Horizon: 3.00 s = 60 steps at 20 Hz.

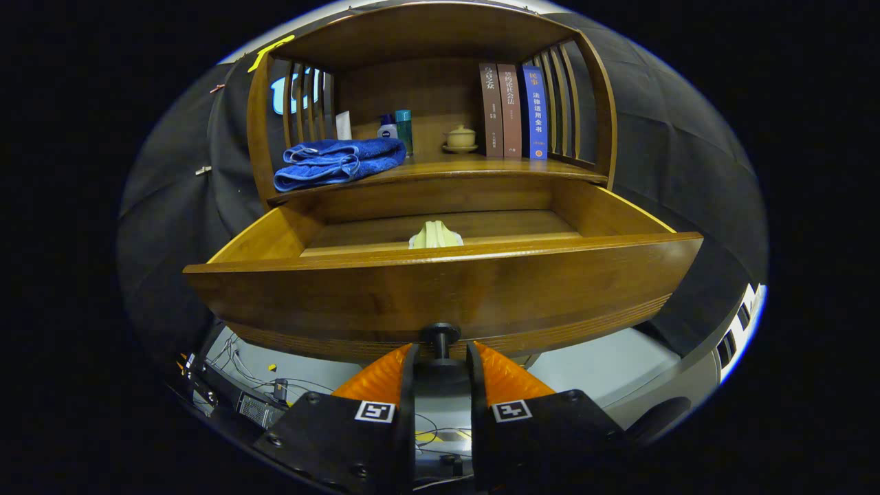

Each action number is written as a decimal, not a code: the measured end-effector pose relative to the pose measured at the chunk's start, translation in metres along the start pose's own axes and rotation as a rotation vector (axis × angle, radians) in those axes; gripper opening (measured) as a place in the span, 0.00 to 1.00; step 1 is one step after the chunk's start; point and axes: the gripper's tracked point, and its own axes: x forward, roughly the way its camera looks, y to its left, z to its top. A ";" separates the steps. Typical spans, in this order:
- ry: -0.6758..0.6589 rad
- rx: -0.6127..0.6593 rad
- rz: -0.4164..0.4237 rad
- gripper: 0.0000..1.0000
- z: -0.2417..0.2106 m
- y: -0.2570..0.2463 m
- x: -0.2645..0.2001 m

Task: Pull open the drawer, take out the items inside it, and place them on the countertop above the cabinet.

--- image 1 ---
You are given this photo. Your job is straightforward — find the reddish brown book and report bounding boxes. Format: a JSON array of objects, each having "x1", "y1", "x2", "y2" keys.
[{"x1": 496, "y1": 63, "x2": 523, "y2": 159}]

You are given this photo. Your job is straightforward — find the teal bottle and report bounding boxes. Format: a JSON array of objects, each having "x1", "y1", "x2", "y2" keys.
[{"x1": 395, "y1": 109, "x2": 414, "y2": 157}]

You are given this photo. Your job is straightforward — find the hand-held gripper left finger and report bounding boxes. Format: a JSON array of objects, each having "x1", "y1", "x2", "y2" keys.
[{"x1": 253, "y1": 342, "x2": 419, "y2": 495}]

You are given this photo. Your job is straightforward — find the dark brown book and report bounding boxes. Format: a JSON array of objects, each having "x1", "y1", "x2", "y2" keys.
[{"x1": 478, "y1": 63, "x2": 504, "y2": 158}]

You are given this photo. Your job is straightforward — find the wooden drawer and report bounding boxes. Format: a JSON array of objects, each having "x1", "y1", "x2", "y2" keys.
[{"x1": 183, "y1": 175, "x2": 705, "y2": 372}]

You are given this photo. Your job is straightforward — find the wooden cabinet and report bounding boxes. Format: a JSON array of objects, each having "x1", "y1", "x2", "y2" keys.
[{"x1": 246, "y1": 0, "x2": 618, "y2": 207}]

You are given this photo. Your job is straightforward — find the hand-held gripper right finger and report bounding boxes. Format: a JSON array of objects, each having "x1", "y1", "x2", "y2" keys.
[{"x1": 466, "y1": 340, "x2": 637, "y2": 492}]

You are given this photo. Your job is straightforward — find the white panel with dark slots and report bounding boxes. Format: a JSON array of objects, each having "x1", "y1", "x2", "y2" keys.
[{"x1": 715, "y1": 283, "x2": 765, "y2": 379}]

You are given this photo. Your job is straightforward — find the loose floor cables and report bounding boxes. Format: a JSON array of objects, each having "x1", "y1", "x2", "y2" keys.
[{"x1": 206, "y1": 333, "x2": 334, "y2": 413}]

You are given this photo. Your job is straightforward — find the grey electronics box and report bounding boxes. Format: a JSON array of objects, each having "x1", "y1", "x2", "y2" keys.
[{"x1": 237, "y1": 392, "x2": 286, "y2": 430}]

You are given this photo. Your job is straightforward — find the wooden countertop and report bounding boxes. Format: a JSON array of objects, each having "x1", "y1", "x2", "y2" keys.
[{"x1": 267, "y1": 153, "x2": 609, "y2": 206}]

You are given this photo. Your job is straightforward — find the blue folded towel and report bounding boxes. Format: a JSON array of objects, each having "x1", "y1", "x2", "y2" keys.
[{"x1": 274, "y1": 137, "x2": 408, "y2": 193}]

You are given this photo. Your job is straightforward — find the blue book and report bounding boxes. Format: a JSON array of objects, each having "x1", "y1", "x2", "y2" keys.
[{"x1": 520, "y1": 65, "x2": 549, "y2": 161}]

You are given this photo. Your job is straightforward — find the beige lidded teacup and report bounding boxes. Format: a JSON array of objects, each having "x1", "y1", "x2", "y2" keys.
[{"x1": 442, "y1": 124, "x2": 479, "y2": 154}]

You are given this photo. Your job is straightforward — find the green handled sponge brush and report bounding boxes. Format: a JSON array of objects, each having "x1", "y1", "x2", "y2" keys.
[{"x1": 408, "y1": 220, "x2": 464, "y2": 250}]

